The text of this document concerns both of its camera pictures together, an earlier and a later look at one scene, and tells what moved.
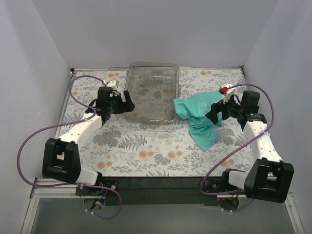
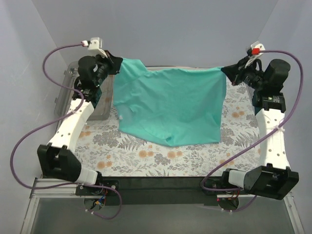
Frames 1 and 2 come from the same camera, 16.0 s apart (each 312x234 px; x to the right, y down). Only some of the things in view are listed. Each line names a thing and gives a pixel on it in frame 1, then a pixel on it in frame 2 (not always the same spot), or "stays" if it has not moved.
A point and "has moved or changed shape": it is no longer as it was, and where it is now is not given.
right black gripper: x=221 y=111 → x=236 y=74
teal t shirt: x=194 y=108 has moved or changed shape
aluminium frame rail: x=68 y=191 stays
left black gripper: x=123 y=104 → x=110 y=64
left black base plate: x=96 y=191 stays
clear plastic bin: x=153 y=87 → x=64 y=96
